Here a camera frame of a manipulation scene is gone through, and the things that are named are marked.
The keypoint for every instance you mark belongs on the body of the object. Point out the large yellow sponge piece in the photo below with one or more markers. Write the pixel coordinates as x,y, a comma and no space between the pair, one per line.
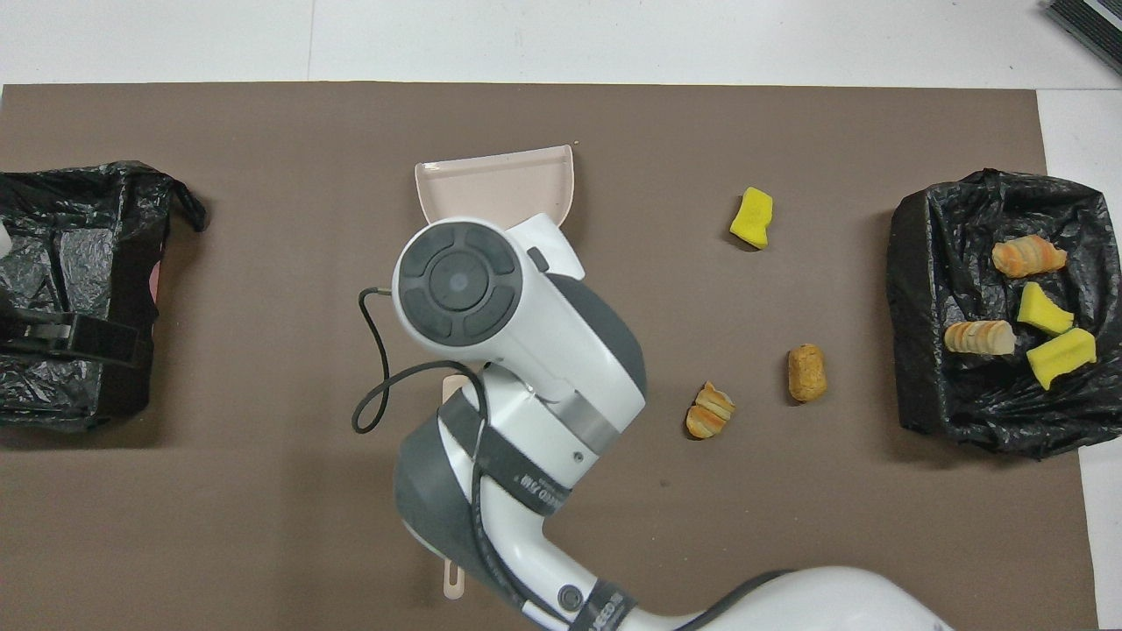
1061,358

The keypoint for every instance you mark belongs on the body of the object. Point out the beige plastic dustpan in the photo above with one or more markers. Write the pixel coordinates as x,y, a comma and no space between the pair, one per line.
491,188

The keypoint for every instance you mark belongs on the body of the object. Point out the small striped croissant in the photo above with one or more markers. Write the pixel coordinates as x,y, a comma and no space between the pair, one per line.
708,414

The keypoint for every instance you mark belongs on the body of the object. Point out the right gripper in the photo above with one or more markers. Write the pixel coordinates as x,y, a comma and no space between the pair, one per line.
554,245

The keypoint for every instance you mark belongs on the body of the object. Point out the black bag lined bin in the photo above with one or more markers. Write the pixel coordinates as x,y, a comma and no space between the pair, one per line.
79,254
929,307

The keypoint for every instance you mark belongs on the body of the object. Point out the orange striped croissant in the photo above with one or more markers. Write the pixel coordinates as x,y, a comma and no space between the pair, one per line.
1030,256

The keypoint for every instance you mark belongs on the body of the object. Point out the small yellow sponge piece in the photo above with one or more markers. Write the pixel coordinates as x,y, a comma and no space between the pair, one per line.
1043,308

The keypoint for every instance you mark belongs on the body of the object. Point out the yellow sponge block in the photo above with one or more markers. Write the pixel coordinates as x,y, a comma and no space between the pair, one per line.
752,219

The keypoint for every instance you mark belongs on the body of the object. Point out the beige hand brush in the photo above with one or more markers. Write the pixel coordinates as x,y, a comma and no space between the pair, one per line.
452,583

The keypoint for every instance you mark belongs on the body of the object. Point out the pale striped bread piece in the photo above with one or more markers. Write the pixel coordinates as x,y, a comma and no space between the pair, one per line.
980,337

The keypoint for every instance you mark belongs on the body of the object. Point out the brown table mat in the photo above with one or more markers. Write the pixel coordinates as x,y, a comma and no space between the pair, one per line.
263,491

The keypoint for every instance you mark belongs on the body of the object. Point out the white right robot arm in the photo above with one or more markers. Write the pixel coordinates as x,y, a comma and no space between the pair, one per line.
526,350

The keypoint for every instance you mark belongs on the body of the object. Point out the dark ribbed panel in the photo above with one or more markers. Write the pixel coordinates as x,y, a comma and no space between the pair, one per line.
1096,22

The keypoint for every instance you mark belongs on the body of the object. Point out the brown bread roll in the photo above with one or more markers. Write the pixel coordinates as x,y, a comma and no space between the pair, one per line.
806,372

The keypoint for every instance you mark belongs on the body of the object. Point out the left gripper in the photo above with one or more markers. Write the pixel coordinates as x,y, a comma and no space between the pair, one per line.
12,326

